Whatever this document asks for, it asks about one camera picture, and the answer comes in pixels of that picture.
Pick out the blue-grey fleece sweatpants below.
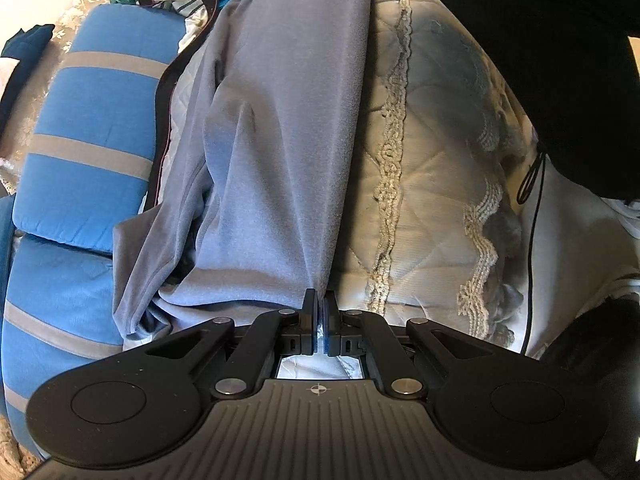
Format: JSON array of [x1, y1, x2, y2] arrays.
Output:
[[113, 0, 371, 349]]

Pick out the quilted grey bedspread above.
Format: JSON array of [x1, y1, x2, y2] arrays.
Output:
[[139, 0, 640, 361]]

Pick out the blue striped pillow left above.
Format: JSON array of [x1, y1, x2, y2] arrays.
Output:
[[0, 194, 126, 461]]

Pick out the blue striped pillow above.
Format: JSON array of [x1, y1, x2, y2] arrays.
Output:
[[13, 4, 186, 254], [0, 194, 126, 461]]

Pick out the blue striped pillow right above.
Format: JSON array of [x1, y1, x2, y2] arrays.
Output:
[[13, 4, 186, 254]]

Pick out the lace floral cover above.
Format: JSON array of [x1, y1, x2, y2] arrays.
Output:
[[0, 0, 141, 196]]

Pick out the navy and pink folded cloth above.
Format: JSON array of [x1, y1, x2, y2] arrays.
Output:
[[1, 24, 54, 130]]

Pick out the thin black cable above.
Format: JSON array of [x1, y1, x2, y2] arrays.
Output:
[[515, 129, 549, 356]]

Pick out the black strap with red edge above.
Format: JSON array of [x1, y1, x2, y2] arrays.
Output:
[[134, 0, 224, 212]]

